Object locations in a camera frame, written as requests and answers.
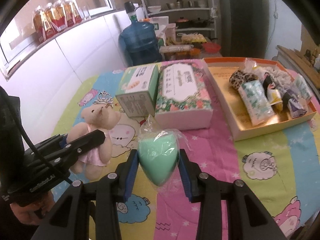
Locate green sponge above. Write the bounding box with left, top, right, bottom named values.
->
left=138, top=115, right=193, bottom=196

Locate pink dress teddy bear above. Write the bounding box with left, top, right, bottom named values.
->
left=66, top=91, right=121, bottom=180

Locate leopard print scrunchie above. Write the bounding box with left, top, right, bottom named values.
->
left=229, top=70, right=259, bottom=90

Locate purple dress teddy bear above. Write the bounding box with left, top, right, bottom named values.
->
left=279, top=85, right=299, bottom=106

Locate left hand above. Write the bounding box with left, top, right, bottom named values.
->
left=10, top=191, right=55, bottom=225

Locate floral tissue box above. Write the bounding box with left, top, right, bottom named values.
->
left=155, top=59, right=213, bottom=131

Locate green white tissue box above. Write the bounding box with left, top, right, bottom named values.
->
left=116, top=63, right=159, bottom=118

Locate green patterned tissue pack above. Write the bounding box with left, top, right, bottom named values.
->
left=238, top=80, right=275, bottom=126

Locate yellow white snack packet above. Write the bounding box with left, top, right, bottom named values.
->
left=263, top=75, right=283, bottom=112

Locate purple white packet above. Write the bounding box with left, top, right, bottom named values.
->
left=285, top=99, right=308, bottom=119

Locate red plastic basket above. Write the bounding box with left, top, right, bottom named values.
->
left=202, top=42, right=221, bottom=54

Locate blue water jug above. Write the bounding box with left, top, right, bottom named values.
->
left=119, top=1, right=162, bottom=66

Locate egg tray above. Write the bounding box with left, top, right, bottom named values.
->
left=181, top=33, right=207, bottom=44

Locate red drink bottles pack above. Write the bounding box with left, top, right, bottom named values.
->
left=33, top=0, right=82, bottom=43

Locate grey metal shelf rack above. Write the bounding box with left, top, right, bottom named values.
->
left=140, top=0, right=217, bottom=41

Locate black refrigerator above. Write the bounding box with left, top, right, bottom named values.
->
left=219, top=0, right=268, bottom=58

